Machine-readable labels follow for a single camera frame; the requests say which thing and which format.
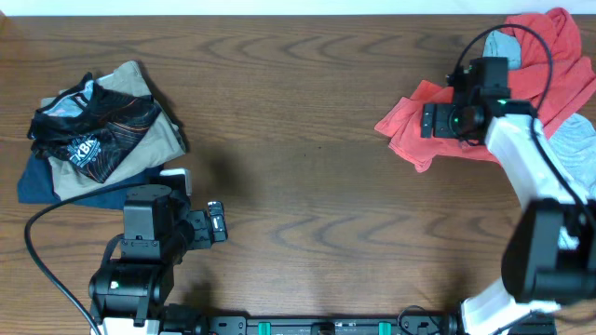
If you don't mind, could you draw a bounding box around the red orange polo shirt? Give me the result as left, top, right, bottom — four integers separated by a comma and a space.
373, 7, 596, 174

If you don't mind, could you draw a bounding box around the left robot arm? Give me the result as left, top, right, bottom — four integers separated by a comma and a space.
89, 184, 228, 334

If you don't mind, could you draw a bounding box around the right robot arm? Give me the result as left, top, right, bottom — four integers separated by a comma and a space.
421, 57, 595, 334

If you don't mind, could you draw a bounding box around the beige folded shirt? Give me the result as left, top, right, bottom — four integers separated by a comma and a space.
48, 60, 186, 200

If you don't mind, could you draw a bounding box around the light grey blue shirt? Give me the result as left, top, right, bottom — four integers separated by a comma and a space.
481, 30, 596, 250

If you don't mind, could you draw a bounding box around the black patterned jersey shirt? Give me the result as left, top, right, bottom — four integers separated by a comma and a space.
27, 73, 162, 183

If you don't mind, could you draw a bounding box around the navy blue folded shirt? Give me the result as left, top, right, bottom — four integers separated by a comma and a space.
17, 155, 163, 209

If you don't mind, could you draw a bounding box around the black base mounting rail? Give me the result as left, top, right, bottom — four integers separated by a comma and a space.
205, 312, 463, 335

